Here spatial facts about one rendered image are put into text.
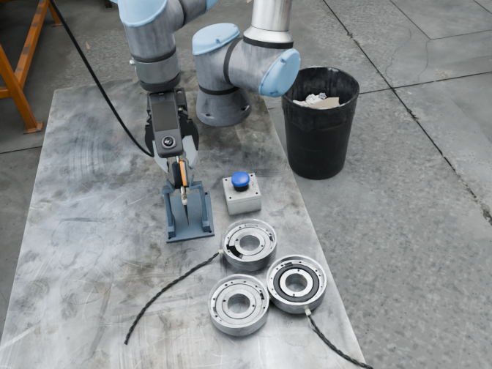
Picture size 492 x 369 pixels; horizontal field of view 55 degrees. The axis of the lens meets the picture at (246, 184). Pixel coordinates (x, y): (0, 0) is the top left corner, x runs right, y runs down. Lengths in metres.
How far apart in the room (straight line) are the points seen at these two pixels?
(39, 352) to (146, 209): 0.35
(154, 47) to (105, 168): 0.48
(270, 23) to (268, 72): 0.10
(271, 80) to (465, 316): 1.17
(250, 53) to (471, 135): 1.73
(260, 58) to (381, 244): 1.14
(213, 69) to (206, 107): 0.12
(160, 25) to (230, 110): 0.49
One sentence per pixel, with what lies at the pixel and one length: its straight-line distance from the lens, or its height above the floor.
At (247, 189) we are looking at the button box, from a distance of 0.98.
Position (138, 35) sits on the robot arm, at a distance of 0.78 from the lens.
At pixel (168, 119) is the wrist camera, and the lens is 0.82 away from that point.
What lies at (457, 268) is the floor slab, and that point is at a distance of 2.00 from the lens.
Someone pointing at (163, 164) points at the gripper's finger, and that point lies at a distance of 0.93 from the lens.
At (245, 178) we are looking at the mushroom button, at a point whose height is 0.87.
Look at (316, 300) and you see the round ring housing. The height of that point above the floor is 0.84.
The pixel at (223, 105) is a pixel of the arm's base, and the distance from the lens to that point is 1.21.
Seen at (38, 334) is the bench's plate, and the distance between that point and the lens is 0.94.
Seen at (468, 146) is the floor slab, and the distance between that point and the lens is 2.55.
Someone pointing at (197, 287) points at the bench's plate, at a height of 0.80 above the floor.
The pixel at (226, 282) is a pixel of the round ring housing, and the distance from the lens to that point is 0.86.
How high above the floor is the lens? 1.53
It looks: 44 degrees down
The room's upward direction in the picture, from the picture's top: 6 degrees counter-clockwise
